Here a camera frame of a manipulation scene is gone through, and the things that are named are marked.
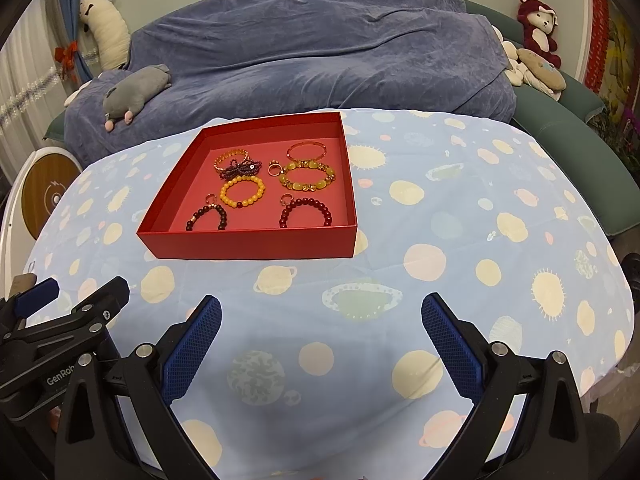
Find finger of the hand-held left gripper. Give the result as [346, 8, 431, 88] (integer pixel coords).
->
[0, 276, 131, 358]
[0, 279, 61, 333]

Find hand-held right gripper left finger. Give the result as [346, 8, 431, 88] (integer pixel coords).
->
[52, 295, 223, 480]

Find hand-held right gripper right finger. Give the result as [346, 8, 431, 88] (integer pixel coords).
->
[421, 292, 593, 480]

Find red cardboard box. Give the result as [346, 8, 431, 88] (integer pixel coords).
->
[136, 112, 358, 261]

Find dark bead bracelet gold accents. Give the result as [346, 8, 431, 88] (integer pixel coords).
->
[185, 199, 230, 232]

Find orange-yellow bead bracelet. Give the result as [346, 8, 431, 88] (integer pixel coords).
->
[219, 175, 266, 209]

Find long purple bead strand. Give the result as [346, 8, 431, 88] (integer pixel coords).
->
[219, 157, 266, 181]

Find maroon bead bracelet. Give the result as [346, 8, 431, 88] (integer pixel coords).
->
[277, 199, 333, 230]

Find yellow-green bead bracelet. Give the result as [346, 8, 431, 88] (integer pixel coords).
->
[272, 160, 336, 193]

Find white round device wooden disc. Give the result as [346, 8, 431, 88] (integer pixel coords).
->
[0, 147, 83, 261]

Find blue planet print cloth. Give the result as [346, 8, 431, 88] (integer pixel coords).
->
[10, 107, 633, 480]

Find white lace curtain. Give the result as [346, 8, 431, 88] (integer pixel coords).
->
[0, 35, 76, 181]

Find thin red bangle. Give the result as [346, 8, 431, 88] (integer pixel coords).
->
[286, 141, 328, 161]

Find grey plush mouse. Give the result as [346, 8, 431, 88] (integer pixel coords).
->
[102, 64, 173, 128]

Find red curtain bow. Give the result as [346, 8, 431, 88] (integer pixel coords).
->
[54, 42, 81, 81]

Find green sofa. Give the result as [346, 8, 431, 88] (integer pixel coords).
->
[42, 0, 626, 236]

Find white plush toy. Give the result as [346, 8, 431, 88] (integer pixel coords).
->
[79, 0, 132, 72]

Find pink flowers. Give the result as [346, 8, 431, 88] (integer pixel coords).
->
[595, 105, 640, 171]

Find blue curtain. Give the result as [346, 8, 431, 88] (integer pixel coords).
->
[37, 0, 88, 86]

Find beige plush toy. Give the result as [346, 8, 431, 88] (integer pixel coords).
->
[502, 40, 568, 103]

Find blue-grey plush blanket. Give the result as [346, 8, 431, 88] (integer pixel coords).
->
[62, 0, 518, 168]

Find red monkey plush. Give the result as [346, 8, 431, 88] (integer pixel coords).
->
[516, 0, 562, 68]

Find orange bead bracelet in box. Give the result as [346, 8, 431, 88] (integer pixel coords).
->
[214, 148, 250, 173]

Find colourful wall hanging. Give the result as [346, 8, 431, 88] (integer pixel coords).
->
[582, 0, 640, 106]

